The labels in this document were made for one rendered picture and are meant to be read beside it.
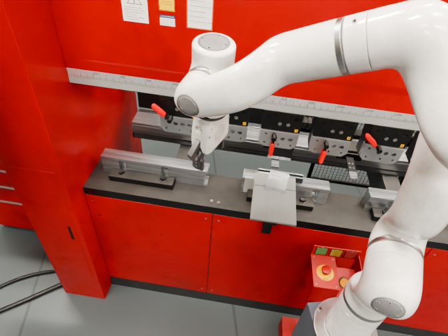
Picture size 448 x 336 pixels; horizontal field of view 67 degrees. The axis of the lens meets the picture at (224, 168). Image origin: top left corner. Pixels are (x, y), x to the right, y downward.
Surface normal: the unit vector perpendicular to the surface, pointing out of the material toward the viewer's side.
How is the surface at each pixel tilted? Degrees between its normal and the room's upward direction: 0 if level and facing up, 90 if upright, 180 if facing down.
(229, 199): 0
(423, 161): 54
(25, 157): 90
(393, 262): 14
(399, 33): 70
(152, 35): 90
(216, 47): 9
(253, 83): 76
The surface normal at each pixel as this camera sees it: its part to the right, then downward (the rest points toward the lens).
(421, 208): -0.67, 0.48
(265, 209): 0.07, -0.73
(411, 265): 0.29, -0.62
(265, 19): -0.14, 0.66
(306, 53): -0.53, 0.33
